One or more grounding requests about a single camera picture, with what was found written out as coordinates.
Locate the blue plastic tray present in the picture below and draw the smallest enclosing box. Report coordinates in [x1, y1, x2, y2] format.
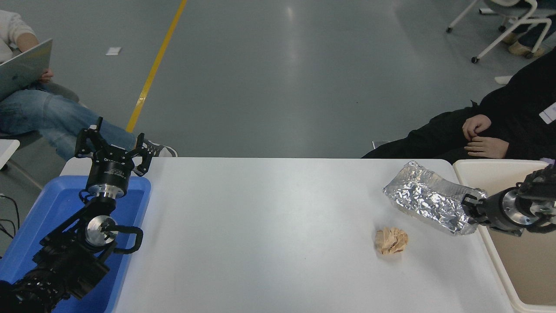
[0, 175, 152, 313]

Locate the silver foil tray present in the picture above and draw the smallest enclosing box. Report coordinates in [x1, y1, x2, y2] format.
[382, 161, 488, 236]

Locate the white wheeled chair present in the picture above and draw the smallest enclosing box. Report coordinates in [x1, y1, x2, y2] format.
[446, 0, 552, 64]

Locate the white side table corner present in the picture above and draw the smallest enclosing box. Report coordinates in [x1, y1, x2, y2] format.
[0, 139, 20, 170]

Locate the person on white chair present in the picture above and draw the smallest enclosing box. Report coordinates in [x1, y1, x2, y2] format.
[502, 15, 556, 59]

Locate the person beside the bin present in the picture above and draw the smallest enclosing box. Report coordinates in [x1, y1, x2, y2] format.
[361, 46, 556, 160]

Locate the person with laptop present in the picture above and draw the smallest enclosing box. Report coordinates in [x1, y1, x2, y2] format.
[0, 10, 178, 162]

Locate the black cable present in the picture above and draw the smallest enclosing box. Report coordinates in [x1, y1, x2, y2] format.
[0, 195, 21, 239]

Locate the crumpled tan paper ball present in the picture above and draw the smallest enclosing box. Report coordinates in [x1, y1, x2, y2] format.
[375, 226, 409, 255]

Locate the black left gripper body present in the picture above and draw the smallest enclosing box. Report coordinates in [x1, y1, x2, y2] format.
[86, 146, 136, 193]

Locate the silver laptop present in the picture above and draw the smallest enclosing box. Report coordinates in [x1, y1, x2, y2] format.
[0, 38, 53, 100]

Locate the white label card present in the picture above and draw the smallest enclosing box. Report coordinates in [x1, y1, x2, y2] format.
[539, 102, 556, 125]

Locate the bin-side person's left hand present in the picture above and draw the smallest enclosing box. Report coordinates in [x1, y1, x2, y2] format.
[464, 136, 510, 159]

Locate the bin-side person's right hand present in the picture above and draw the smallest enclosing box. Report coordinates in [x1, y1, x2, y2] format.
[462, 114, 492, 140]

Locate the large pale plastic bin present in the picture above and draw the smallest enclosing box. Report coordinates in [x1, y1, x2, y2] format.
[453, 159, 556, 313]

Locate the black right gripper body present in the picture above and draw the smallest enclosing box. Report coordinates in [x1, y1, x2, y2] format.
[482, 190, 523, 237]

